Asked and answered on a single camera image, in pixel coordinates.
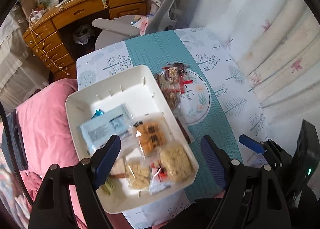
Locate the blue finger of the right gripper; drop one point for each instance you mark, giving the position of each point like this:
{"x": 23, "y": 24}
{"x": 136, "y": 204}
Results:
{"x": 251, "y": 144}

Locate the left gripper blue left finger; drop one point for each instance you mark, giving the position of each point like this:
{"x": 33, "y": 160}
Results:
{"x": 103, "y": 160}

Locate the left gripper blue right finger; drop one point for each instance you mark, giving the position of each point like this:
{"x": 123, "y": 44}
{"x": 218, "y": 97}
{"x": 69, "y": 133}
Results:
{"x": 217, "y": 160}

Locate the light blue snack bag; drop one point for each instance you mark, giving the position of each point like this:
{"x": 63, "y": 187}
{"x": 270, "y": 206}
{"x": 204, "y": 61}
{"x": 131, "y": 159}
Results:
{"x": 97, "y": 131}

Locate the pale yellow puff snack bag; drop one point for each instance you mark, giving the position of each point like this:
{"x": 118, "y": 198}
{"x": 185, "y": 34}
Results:
{"x": 137, "y": 175}

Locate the blue foil snack packet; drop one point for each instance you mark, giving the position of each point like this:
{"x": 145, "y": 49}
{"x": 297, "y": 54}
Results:
{"x": 98, "y": 112}

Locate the orange crab roe snack bag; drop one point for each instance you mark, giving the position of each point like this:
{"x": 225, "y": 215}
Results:
{"x": 153, "y": 134}

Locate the white plastic organizer tray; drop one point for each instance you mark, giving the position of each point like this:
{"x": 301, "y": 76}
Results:
{"x": 112, "y": 106}

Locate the green small snack packet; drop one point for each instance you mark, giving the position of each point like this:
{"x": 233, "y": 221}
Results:
{"x": 108, "y": 187}

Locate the teal patterned tablecloth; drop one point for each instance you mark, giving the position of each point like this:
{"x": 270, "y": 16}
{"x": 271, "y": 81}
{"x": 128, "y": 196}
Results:
{"x": 218, "y": 103}

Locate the red white small packet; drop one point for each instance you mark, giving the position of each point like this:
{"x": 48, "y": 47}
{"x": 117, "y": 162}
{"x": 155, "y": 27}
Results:
{"x": 159, "y": 180}

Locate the pink bed blanket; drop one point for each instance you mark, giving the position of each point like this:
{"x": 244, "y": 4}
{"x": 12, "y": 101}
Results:
{"x": 47, "y": 140}

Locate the clear nut mix bag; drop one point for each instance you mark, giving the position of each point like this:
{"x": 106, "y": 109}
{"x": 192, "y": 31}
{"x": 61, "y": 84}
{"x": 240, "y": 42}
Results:
{"x": 170, "y": 86}

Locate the clear red date bag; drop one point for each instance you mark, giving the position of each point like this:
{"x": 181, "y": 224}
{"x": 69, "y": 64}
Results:
{"x": 179, "y": 68}

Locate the white floral curtain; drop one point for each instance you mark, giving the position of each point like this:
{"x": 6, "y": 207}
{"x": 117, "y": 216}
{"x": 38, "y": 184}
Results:
{"x": 275, "y": 43}

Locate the wooden desk with drawers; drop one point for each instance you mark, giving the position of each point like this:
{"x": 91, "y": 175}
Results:
{"x": 51, "y": 37}

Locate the grey office chair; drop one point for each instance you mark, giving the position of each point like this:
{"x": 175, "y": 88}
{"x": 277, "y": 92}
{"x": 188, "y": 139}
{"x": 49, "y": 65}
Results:
{"x": 130, "y": 26}

